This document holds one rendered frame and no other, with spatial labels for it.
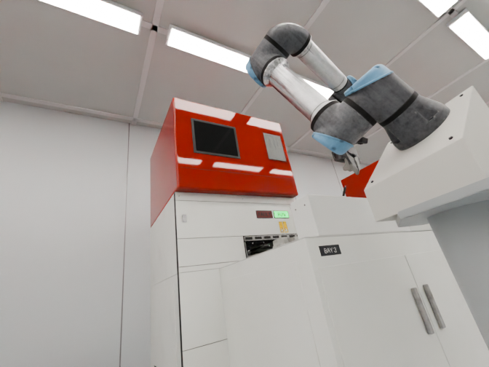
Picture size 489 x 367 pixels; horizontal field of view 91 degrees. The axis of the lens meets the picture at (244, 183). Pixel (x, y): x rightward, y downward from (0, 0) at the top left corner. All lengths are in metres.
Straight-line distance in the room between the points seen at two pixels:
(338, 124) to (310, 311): 0.53
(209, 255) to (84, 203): 1.81
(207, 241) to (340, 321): 0.73
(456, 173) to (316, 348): 0.54
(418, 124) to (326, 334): 0.59
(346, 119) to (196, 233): 0.86
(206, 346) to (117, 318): 1.51
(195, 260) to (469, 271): 0.97
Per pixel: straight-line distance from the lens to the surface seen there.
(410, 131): 0.79
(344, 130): 0.76
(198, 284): 1.23
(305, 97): 0.85
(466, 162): 0.65
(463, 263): 0.73
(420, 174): 0.69
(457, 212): 0.72
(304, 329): 0.82
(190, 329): 1.21
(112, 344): 2.66
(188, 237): 1.24
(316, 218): 0.81
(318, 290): 0.75
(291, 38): 1.02
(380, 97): 0.77
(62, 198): 2.85
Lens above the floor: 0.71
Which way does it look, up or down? 23 degrees up
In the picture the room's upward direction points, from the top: 10 degrees counter-clockwise
